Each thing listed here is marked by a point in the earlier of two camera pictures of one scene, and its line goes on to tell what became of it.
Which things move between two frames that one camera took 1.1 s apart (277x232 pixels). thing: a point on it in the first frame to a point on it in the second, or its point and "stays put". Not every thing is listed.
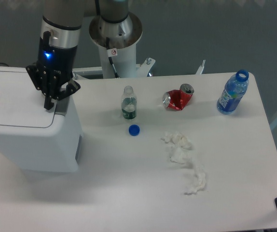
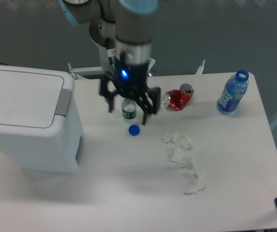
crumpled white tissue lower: (200, 179) stays put
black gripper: (61, 62) to (131, 80)
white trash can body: (17, 125) stays put
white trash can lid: (11, 98) stays put
